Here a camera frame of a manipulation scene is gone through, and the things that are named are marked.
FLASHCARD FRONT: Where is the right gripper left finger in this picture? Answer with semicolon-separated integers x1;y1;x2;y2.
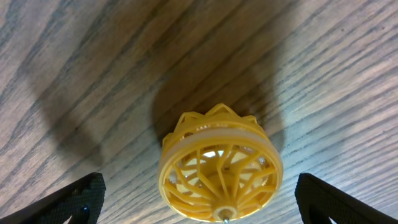
1;172;106;223

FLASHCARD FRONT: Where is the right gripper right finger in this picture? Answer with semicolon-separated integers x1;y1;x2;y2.
295;173;397;224

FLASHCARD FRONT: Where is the yellow plastic gear wheel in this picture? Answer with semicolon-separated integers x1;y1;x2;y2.
158;103;284;223

